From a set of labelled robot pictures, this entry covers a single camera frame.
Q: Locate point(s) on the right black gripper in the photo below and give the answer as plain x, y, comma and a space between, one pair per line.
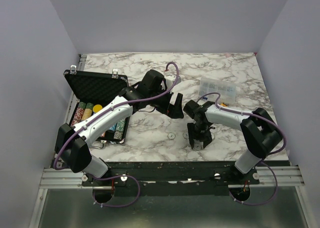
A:
206, 137

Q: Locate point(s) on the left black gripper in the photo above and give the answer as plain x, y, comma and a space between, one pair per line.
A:
174, 111

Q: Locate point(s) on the white poker chip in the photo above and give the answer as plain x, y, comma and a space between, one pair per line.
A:
198, 147
171, 136
185, 135

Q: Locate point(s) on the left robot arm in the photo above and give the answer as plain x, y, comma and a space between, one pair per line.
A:
73, 142

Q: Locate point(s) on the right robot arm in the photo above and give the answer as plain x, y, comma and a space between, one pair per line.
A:
260, 133

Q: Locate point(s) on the clear plastic screw organizer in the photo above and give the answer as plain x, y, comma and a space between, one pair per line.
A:
226, 89

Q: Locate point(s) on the yellow dealer button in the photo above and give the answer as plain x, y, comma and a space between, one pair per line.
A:
96, 108

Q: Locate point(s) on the black poker chip case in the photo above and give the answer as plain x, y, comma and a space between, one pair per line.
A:
92, 92

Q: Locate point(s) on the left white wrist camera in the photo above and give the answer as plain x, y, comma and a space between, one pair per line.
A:
169, 79

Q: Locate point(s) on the black mounting rail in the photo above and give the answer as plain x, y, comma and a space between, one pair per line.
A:
177, 178

